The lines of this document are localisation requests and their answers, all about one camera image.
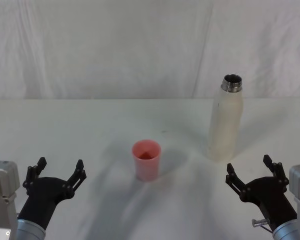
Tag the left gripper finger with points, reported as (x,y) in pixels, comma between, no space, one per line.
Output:
(33,172)
(76,177)

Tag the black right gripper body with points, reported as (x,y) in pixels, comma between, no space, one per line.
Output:
(270,197)

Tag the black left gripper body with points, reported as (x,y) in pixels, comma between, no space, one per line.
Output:
(42,195)

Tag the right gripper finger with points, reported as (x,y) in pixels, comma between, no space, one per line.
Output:
(276,170)
(235,181)

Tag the cream vacuum bottle steel neck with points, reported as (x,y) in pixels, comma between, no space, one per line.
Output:
(225,125)

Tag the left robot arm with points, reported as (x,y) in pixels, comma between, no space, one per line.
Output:
(2,190)

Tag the white table cloth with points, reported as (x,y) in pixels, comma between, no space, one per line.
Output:
(90,125)

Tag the pink cup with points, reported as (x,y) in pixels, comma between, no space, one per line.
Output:
(147,167)

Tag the white curtain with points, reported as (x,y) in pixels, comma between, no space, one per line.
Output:
(115,50)

